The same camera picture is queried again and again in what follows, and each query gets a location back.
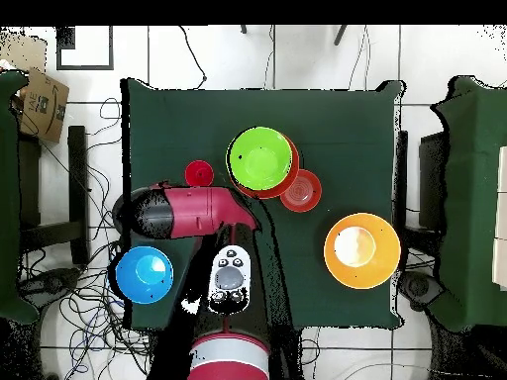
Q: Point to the wide shallow red-orange bowl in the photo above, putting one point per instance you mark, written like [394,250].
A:
[293,174]

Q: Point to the dark square frame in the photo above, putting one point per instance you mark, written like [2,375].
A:
[65,39]

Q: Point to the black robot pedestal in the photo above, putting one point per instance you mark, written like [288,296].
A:
[287,356]

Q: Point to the large blue bowl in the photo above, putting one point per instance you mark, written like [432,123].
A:
[134,289]

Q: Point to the red cup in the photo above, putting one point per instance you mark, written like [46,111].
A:
[198,172]

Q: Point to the small red-orange bowl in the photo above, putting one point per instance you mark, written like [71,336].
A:
[305,198]

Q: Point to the large orange bowl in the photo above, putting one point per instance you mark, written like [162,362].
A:
[380,261]

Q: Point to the black stand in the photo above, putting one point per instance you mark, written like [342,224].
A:
[77,178]

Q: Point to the cardboard box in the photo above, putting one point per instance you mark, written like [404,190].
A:
[45,107]

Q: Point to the green cloth covered table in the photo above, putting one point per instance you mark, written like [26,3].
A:
[471,198]
[8,198]

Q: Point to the white boxes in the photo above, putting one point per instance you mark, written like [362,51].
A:
[501,237]

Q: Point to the large green bowl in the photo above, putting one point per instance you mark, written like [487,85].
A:
[257,158]

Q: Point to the dark green tablecloth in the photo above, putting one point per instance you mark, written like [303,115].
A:
[336,118]

